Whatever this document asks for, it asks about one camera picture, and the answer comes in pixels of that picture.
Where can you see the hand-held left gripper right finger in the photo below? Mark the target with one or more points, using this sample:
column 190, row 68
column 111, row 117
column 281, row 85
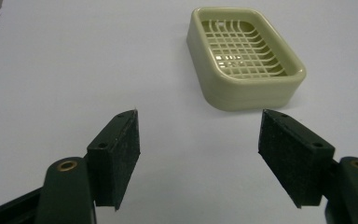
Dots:
column 292, row 158

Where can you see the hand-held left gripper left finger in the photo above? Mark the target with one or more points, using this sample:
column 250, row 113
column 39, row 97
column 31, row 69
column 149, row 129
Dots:
column 115, row 161

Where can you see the pale green soap dish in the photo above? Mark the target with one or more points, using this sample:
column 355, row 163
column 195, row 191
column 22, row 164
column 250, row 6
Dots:
column 245, row 59

